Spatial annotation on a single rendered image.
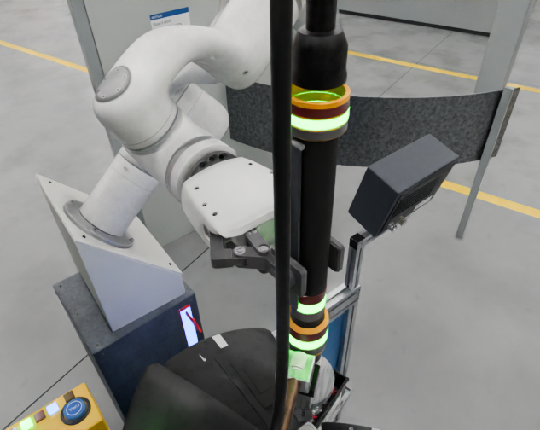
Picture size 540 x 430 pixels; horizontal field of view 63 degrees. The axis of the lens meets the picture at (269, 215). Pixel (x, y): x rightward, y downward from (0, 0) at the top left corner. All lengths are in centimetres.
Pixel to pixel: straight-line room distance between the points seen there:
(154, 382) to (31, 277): 242
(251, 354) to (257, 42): 53
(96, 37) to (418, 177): 151
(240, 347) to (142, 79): 53
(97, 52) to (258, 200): 181
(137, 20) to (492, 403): 230
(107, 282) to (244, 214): 75
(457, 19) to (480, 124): 411
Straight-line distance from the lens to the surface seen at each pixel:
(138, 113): 48
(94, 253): 106
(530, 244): 310
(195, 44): 52
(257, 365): 82
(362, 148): 238
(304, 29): 29
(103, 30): 217
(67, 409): 98
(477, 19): 648
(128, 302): 120
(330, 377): 55
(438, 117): 237
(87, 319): 130
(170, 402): 55
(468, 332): 248
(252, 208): 41
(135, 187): 109
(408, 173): 118
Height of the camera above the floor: 188
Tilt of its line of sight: 40 degrees down
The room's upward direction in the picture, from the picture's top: 2 degrees counter-clockwise
